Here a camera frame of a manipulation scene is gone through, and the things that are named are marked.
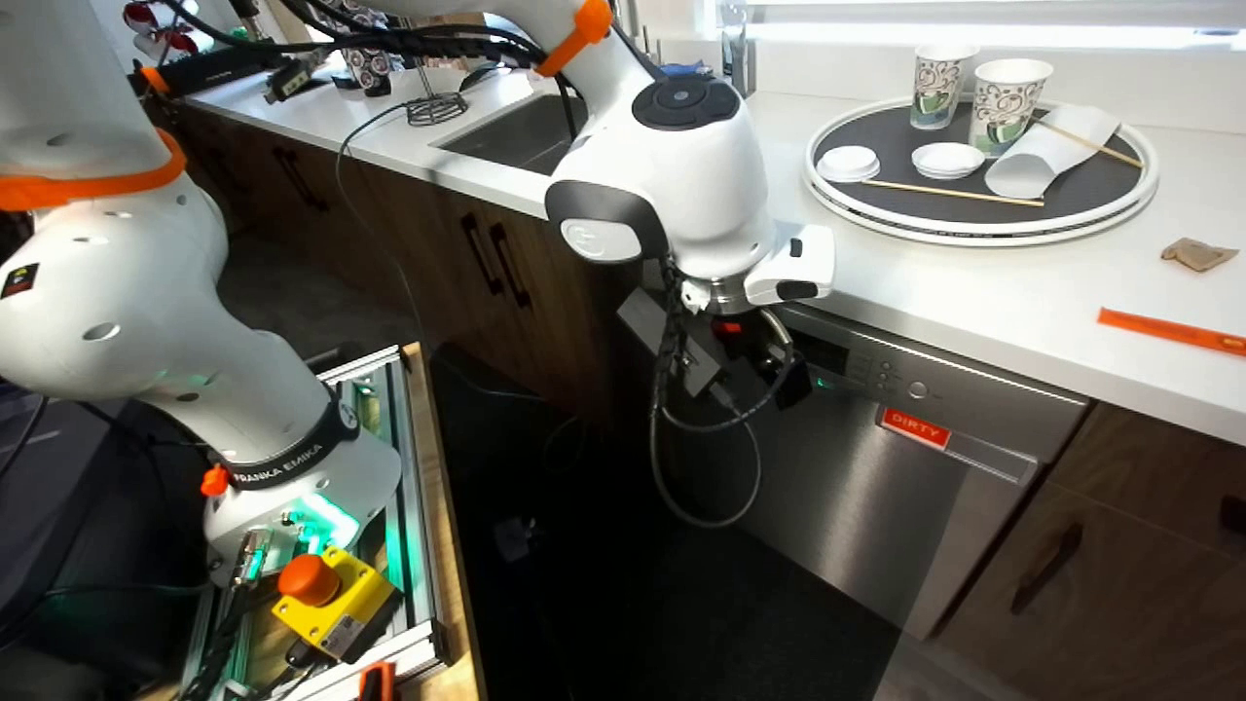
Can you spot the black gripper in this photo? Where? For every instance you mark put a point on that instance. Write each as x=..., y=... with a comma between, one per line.
x=705, y=341

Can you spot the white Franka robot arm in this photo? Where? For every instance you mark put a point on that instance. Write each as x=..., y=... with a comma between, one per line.
x=686, y=170

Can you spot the stainless dishwasher door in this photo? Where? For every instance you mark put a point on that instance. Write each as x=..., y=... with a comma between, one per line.
x=860, y=507

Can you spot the red dirty sign magnet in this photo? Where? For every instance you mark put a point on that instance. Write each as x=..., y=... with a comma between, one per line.
x=916, y=429

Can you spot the small white dish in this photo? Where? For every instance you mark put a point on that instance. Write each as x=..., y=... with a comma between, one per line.
x=948, y=160
x=852, y=166

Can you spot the stainless steel sink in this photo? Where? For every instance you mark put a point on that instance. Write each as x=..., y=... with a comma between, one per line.
x=520, y=136

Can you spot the wooden chopstick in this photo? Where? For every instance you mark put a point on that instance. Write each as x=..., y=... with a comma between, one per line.
x=957, y=193
x=1091, y=142

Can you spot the wooden sink cabinet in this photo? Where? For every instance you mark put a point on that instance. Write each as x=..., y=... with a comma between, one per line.
x=393, y=247

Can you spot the patterned paper cup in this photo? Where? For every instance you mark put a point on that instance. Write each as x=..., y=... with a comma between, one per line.
x=1005, y=105
x=939, y=88

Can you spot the round black white tray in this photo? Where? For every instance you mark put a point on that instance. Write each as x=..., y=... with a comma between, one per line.
x=1104, y=183

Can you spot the yellow emergency stop box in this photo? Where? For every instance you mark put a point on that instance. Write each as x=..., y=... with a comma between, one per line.
x=339, y=607

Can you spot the flat orange strip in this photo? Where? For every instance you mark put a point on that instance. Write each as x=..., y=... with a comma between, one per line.
x=1169, y=333

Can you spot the wooden cabinet door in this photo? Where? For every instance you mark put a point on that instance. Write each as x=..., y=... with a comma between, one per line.
x=1143, y=571

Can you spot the small brown packet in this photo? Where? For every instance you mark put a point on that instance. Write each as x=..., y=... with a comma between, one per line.
x=1199, y=253

